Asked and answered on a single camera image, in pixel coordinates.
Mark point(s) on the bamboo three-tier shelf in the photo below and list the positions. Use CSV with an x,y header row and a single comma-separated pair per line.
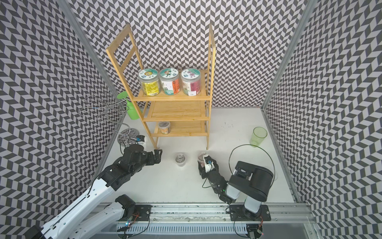
x,y
188,115

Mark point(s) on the sunflower seed jar yellow label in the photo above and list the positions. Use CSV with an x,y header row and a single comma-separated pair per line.
x,y
149,80

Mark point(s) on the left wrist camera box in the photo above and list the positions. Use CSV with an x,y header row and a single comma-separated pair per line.
x,y
140,139

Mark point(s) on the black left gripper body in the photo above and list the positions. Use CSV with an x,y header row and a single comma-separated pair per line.
x,y
149,160

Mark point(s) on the chrome wire cup rack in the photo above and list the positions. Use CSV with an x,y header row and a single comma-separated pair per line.
x,y
109,109

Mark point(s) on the jar with strawberry lid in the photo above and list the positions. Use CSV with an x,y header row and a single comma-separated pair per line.
x,y
170,81

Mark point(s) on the jar with pink flower lid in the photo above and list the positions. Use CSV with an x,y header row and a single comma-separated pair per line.
x,y
191,81

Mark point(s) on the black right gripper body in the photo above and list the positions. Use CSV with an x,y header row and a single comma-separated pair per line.
x,y
204,175

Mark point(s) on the green spray bottle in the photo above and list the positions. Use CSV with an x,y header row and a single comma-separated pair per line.
x,y
131,111

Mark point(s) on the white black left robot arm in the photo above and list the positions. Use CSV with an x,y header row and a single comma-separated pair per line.
x,y
74,223

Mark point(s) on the small foil-lid cup pink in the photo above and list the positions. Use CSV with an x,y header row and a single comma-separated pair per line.
x,y
201,159

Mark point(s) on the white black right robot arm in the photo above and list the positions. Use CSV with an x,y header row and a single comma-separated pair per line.
x,y
252,180

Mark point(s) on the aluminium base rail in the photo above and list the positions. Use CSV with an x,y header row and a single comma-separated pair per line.
x,y
292,219

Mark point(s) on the green translucent plastic cup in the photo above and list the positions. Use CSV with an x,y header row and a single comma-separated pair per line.
x,y
258,136

